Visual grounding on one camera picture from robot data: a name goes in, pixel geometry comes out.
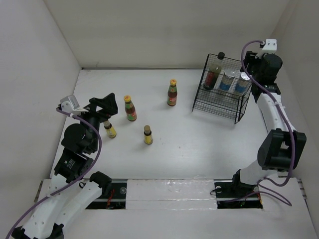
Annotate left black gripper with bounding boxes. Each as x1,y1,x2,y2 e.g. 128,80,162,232
75,92,118,151

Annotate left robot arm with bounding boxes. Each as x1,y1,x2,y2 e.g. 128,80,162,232
6,93,118,239

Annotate yellow-cap sauce bottle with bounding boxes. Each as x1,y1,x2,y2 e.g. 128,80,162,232
167,79,177,106
124,95,137,121

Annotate white jar silver lid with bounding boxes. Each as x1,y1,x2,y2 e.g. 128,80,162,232
219,70,236,91
235,72,251,95

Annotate black wire mesh rack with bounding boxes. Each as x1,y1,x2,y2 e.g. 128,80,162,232
192,54,251,123

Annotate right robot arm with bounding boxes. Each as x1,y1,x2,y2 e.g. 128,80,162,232
230,51,307,196

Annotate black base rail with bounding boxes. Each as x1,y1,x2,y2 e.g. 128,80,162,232
88,180,263,210

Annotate small yellow bottle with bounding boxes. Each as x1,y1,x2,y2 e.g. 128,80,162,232
103,120,117,138
144,125,153,144

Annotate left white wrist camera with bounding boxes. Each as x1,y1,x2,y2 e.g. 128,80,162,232
57,95,88,116

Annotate tall clear black-cap bottle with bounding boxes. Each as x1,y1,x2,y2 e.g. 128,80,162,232
203,52,225,90

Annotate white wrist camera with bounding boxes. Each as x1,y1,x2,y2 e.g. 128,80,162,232
258,39,277,58
57,95,88,116

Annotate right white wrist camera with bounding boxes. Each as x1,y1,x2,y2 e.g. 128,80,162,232
258,39,277,58

